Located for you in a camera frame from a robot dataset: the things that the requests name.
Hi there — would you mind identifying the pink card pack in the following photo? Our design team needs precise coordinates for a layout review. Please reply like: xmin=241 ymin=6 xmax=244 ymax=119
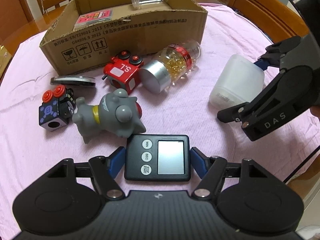
xmin=73 ymin=9 xmax=112 ymax=30

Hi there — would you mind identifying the black digital timer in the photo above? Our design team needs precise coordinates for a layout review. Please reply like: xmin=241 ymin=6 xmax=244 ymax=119
xmin=124 ymin=134 xmax=191 ymax=182

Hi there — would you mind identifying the grey rubber cat toy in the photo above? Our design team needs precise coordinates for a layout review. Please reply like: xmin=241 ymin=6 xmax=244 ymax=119
xmin=72 ymin=88 xmax=146 ymax=144

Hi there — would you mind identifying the pink tablecloth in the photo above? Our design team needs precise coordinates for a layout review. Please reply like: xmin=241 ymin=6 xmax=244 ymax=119
xmin=1 ymin=4 xmax=319 ymax=239

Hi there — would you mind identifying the white translucent plastic container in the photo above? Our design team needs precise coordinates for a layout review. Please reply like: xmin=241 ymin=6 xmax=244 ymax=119
xmin=209 ymin=54 xmax=265 ymax=110

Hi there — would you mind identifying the black cable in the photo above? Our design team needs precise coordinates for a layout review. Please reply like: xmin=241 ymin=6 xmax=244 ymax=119
xmin=283 ymin=146 xmax=320 ymax=183

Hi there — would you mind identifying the red cube robot toy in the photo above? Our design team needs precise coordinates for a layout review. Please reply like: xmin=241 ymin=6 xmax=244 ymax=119
xmin=102 ymin=50 xmax=144 ymax=94

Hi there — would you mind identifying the clear bottle of gold capsules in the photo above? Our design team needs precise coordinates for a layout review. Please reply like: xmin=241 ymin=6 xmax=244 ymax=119
xmin=138 ymin=40 xmax=202 ymax=94

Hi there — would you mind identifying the silver black oval case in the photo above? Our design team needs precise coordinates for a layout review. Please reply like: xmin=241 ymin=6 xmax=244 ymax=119
xmin=50 ymin=75 xmax=96 ymax=87

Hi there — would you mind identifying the right wooden chair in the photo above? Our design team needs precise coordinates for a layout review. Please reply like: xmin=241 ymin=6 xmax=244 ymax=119
xmin=228 ymin=0 xmax=309 ymax=43

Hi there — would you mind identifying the brown cardboard box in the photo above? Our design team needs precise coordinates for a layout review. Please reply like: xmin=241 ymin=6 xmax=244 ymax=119
xmin=40 ymin=0 xmax=208 ymax=75

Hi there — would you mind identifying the black cube robot toy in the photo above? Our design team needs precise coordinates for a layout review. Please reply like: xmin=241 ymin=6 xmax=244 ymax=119
xmin=39 ymin=85 xmax=75 ymax=132

